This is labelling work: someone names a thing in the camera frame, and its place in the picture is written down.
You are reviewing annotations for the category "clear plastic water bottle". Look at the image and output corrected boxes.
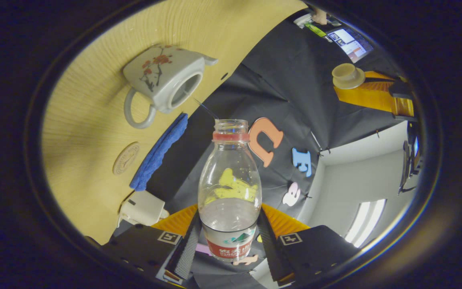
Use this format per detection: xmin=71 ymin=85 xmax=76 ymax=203
xmin=198 ymin=119 xmax=263 ymax=262

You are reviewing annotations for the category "round brown coaster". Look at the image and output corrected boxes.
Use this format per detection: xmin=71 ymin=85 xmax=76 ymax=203
xmin=113 ymin=142 xmax=140 ymax=175

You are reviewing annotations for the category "white floral teacup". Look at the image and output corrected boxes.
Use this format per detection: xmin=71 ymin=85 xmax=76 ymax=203
xmin=124 ymin=45 xmax=218 ymax=130

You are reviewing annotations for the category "black backdrop cloth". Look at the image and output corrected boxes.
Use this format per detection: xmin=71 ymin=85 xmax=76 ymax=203
xmin=115 ymin=8 xmax=412 ymax=289

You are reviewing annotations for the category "blue towel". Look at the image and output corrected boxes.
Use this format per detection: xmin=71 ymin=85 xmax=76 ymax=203
xmin=130 ymin=113 xmax=188 ymax=191

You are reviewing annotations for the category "white toaster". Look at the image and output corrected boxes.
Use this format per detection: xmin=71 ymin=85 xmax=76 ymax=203
xmin=119 ymin=190 xmax=170 ymax=227

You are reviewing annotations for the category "white box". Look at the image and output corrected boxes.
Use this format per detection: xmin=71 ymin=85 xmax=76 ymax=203
xmin=294 ymin=13 xmax=319 ymax=28

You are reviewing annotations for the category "white teacup lid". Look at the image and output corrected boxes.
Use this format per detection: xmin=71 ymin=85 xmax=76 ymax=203
xmin=332 ymin=63 xmax=366 ymax=90

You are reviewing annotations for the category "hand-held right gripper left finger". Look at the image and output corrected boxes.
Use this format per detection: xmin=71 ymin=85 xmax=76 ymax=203
xmin=103 ymin=209 xmax=203 ymax=282

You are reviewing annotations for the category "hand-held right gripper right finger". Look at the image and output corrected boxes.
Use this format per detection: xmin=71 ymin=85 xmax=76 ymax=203
xmin=257 ymin=204 xmax=361 ymax=287

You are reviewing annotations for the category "computer monitor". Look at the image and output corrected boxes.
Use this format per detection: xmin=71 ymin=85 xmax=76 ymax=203
xmin=327 ymin=27 xmax=374 ymax=63

